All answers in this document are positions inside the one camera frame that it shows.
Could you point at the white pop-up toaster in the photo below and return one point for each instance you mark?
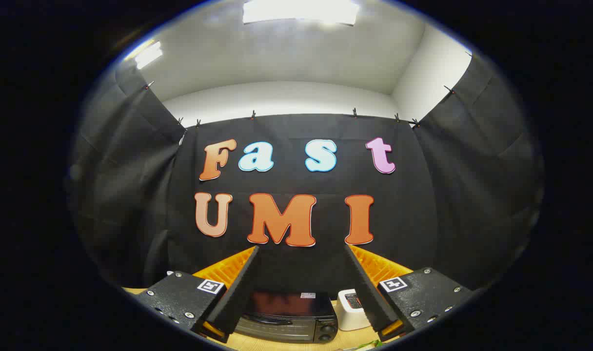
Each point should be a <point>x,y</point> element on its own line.
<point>347,317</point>

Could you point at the large ceiling light panel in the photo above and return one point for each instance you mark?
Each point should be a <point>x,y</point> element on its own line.
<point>301,10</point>

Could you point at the black toaster oven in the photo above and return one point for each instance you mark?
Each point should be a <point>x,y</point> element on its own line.
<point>286,317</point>

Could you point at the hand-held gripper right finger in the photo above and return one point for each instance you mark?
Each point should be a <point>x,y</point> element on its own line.
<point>367,292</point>

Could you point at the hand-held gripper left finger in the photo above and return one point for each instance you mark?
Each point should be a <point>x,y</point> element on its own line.
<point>238,292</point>

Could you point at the bread and lettuce sandwich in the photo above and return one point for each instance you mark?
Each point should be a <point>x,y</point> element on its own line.
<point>369,344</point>

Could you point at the small ceiling light panel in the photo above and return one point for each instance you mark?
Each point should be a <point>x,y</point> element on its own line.
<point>148,54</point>

